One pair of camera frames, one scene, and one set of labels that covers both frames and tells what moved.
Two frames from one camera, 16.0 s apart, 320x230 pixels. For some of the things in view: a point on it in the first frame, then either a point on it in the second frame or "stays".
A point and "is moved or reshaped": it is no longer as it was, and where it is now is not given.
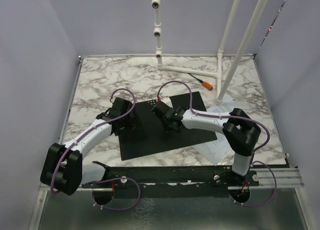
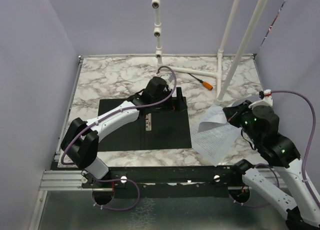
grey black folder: x=150 y=137 is moved or reshaped
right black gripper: x=168 y=129 to x=232 y=112
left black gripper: x=134 y=123 to x=178 y=104
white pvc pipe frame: x=221 y=89 stays
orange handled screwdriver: x=205 y=84 stays
